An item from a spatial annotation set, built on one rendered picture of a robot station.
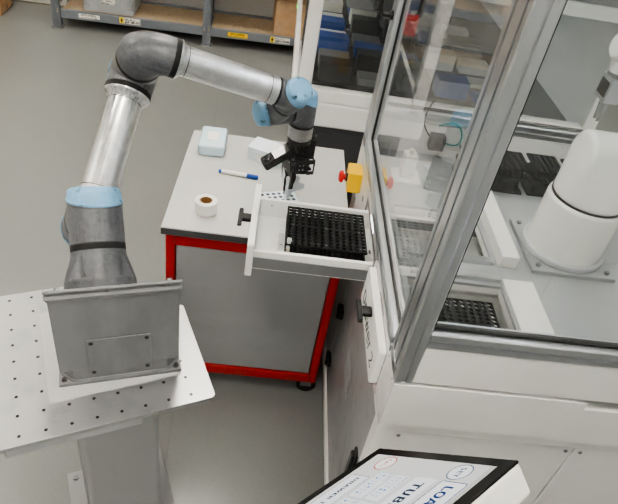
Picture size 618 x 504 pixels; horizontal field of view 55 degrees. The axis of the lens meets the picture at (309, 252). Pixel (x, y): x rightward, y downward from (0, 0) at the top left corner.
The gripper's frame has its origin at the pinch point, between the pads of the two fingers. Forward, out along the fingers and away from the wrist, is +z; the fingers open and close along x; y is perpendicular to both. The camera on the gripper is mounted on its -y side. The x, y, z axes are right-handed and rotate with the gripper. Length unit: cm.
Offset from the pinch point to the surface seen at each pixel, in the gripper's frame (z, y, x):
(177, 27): 69, 29, 338
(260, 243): -2.4, -16.5, -26.7
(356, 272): -5.2, 4.1, -46.2
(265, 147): 0.0, 2.2, 28.7
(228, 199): 5.2, -16.9, 6.1
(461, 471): -33, -17, -117
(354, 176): -9.1, 20.0, -7.0
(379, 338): -12, -4, -74
